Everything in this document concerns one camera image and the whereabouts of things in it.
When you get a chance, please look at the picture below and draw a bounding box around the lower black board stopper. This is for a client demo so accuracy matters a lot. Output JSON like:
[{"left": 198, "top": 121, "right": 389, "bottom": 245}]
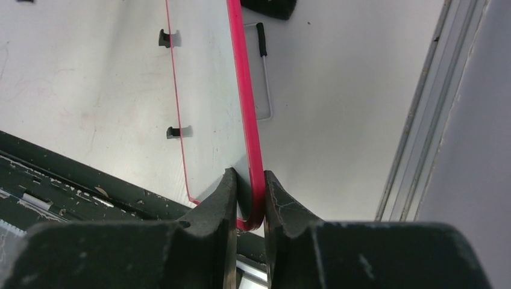
[{"left": 166, "top": 126, "right": 181, "bottom": 139}]

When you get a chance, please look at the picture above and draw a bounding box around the pink framed whiteboard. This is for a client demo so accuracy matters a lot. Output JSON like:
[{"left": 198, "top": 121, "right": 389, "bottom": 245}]
[{"left": 166, "top": 1, "right": 266, "bottom": 231}]

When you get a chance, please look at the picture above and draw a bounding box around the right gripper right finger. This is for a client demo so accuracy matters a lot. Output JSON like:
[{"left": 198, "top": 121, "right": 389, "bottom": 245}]
[{"left": 265, "top": 170, "right": 491, "bottom": 288}]

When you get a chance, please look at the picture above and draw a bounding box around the black board stopper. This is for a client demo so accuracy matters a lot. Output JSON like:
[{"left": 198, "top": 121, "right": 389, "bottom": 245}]
[
  {"left": 166, "top": 126, "right": 181, "bottom": 139},
  {"left": 158, "top": 29, "right": 171, "bottom": 48}
]

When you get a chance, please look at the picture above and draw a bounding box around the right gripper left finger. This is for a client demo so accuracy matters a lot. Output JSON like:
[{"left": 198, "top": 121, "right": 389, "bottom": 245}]
[{"left": 1, "top": 168, "right": 237, "bottom": 288}]

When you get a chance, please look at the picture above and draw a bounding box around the white wire board stand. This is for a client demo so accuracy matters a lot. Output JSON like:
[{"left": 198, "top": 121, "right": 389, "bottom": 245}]
[{"left": 243, "top": 22, "right": 273, "bottom": 122}]

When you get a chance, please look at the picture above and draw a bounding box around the black floral plush blanket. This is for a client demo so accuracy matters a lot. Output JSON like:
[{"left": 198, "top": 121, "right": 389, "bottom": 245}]
[{"left": 240, "top": 0, "right": 297, "bottom": 20}]

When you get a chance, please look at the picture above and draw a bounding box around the upper black board stopper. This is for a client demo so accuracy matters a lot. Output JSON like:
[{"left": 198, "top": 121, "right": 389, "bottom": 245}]
[{"left": 158, "top": 29, "right": 171, "bottom": 48}]

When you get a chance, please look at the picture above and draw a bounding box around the right aluminium frame post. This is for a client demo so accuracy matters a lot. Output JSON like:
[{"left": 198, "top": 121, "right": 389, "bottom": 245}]
[{"left": 375, "top": 1, "right": 488, "bottom": 222}]

